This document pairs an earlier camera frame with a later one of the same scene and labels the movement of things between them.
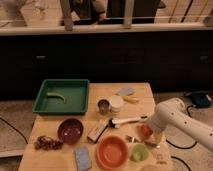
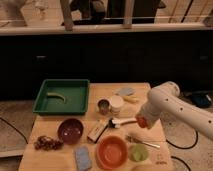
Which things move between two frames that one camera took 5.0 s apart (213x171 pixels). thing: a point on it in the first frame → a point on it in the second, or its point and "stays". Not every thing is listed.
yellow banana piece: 131,100 stays
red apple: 145,131 → 142,122
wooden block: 98,129 stays
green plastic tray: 75,92 stays
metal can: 103,106 stays
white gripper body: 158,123 → 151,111
